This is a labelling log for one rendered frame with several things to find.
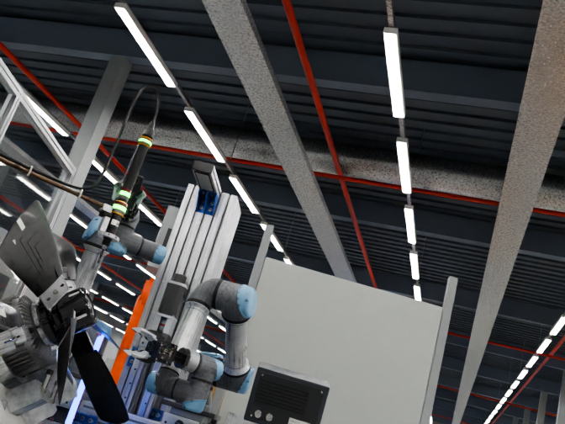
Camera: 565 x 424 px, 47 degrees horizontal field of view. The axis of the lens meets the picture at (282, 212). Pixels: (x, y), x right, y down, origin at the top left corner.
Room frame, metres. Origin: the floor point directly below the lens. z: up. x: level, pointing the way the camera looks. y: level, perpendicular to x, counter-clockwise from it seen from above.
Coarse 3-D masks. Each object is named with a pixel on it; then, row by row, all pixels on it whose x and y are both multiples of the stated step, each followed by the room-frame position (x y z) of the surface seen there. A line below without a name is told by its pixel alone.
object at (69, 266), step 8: (56, 240) 2.10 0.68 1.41; (64, 240) 2.14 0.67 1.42; (64, 248) 2.09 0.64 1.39; (72, 248) 2.14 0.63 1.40; (64, 256) 2.06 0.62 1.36; (72, 256) 2.10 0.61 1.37; (64, 264) 2.03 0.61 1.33; (72, 264) 2.06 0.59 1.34; (64, 272) 2.01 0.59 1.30; (72, 272) 2.03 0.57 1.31; (72, 280) 2.02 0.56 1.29
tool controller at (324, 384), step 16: (272, 368) 2.33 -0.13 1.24; (256, 384) 2.32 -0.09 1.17; (272, 384) 2.31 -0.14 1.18; (288, 384) 2.30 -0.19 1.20; (304, 384) 2.29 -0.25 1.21; (320, 384) 2.29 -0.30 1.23; (256, 400) 2.32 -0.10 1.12; (272, 400) 2.32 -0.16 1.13; (288, 400) 2.31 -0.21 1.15; (304, 400) 2.31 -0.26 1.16; (320, 400) 2.30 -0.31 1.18; (256, 416) 2.32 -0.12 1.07; (272, 416) 2.33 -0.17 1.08; (288, 416) 2.33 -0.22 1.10; (304, 416) 2.32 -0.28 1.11; (320, 416) 2.32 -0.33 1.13
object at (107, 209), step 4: (104, 204) 2.00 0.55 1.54; (100, 208) 2.03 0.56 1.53; (104, 208) 2.01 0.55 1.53; (108, 208) 2.01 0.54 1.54; (112, 208) 2.02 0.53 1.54; (100, 212) 2.03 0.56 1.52; (104, 212) 2.00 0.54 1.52; (108, 212) 2.01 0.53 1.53; (104, 216) 2.02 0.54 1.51; (108, 216) 2.01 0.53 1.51; (104, 220) 2.01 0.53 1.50; (108, 220) 2.02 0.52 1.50; (100, 224) 2.03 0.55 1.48; (104, 224) 2.02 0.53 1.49; (100, 228) 2.01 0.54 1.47; (104, 228) 2.02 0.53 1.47; (100, 232) 2.02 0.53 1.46; (104, 232) 2.01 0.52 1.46; (100, 236) 2.05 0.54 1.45; (108, 236) 2.02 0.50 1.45; (112, 236) 2.02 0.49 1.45; (116, 236) 2.03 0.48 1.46; (116, 240) 2.03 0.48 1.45
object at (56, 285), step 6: (60, 276) 1.87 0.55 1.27; (60, 282) 1.88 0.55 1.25; (54, 288) 1.87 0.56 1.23; (60, 288) 1.88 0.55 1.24; (66, 288) 1.90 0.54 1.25; (42, 294) 1.84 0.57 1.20; (48, 294) 1.86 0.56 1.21; (54, 294) 1.88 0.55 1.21; (60, 294) 1.89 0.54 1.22; (42, 300) 1.85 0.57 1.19; (54, 300) 1.89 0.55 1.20; (48, 306) 1.88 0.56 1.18
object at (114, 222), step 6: (150, 126) 2.04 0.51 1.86; (144, 132) 2.03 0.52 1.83; (150, 132) 2.03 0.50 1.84; (150, 138) 2.06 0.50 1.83; (114, 216) 2.03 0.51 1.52; (120, 216) 2.04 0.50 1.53; (108, 222) 2.03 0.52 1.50; (114, 222) 2.03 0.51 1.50; (108, 228) 2.03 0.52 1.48; (114, 228) 2.03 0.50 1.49; (114, 234) 2.05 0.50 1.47; (108, 240) 2.04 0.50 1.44
